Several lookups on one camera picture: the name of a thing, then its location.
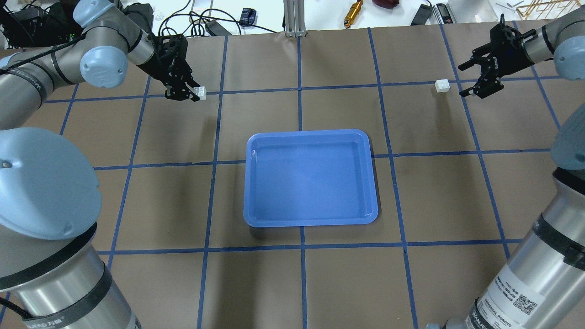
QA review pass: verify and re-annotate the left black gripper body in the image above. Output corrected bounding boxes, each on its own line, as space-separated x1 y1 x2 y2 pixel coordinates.
148 34 195 99

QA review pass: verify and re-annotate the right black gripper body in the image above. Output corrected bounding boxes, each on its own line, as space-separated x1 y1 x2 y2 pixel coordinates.
470 14 537 92

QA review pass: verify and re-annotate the white block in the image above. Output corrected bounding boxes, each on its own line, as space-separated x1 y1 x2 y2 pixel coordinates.
433 79 451 93
192 86 207 101

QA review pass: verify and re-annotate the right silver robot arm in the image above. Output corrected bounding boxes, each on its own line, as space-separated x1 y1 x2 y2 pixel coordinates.
427 5 585 329

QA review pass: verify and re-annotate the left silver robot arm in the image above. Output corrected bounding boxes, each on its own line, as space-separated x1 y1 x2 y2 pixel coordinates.
0 0 206 329

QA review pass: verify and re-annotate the blue plastic tray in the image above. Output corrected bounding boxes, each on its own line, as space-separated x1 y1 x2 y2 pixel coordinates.
243 129 379 228

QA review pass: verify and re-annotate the black power adapter brick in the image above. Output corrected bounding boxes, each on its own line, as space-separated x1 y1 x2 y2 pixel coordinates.
411 4 433 26

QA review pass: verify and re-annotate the gold metal cylinder tool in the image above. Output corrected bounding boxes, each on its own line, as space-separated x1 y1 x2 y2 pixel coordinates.
343 0 363 29

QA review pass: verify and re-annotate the gold wire rack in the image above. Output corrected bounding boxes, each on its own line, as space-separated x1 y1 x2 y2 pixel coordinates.
515 0 584 20

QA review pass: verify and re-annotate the aluminium frame post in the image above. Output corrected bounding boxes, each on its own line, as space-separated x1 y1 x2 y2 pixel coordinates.
283 0 307 37

